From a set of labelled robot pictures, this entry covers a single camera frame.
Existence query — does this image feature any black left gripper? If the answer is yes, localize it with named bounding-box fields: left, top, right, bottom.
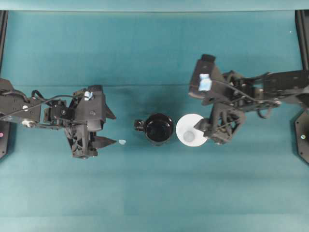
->
left=64, top=104, right=116, bottom=160

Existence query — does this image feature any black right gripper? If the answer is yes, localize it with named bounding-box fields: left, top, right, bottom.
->
left=194, top=103, right=246, bottom=145

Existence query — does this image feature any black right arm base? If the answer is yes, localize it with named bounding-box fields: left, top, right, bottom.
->
left=294, top=111, right=309, bottom=164

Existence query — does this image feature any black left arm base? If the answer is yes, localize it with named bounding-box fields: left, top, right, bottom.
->
left=0, top=121, right=11, bottom=159

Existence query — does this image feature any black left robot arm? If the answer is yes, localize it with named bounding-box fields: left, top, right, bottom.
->
left=0, top=79, right=116, bottom=159

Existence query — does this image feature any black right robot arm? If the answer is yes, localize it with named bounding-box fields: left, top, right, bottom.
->
left=189, top=70, right=309, bottom=145

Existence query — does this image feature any black cup holder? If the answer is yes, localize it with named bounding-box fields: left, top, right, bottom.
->
left=134, top=113, right=174, bottom=146

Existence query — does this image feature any teal table cloth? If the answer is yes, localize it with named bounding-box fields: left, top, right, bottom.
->
left=0, top=0, right=309, bottom=232

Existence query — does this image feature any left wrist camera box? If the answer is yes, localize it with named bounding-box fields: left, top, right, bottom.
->
left=74, top=85, right=106, bottom=132

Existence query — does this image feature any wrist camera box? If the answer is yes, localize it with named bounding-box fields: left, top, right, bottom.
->
left=74, top=85, right=106, bottom=132
left=189, top=54, right=224, bottom=99

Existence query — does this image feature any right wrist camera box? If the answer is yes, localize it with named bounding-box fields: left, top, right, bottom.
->
left=189, top=54, right=224, bottom=99

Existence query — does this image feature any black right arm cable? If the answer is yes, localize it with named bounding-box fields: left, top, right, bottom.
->
left=211, top=79, right=278, bottom=119

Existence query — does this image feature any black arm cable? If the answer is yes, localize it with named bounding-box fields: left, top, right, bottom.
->
left=0, top=89, right=84, bottom=121
left=211, top=79, right=278, bottom=119

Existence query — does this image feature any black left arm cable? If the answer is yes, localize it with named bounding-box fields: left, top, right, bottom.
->
left=0, top=89, right=84, bottom=121

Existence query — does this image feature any black right frame rail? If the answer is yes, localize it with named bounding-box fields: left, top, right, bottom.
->
left=295, top=10, right=309, bottom=70

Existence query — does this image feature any black frame rail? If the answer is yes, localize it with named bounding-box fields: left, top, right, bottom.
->
left=295, top=10, right=309, bottom=70
left=0, top=10, right=9, bottom=67

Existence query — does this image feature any black left frame rail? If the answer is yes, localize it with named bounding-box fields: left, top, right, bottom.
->
left=0, top=10, right=9, bottom=67

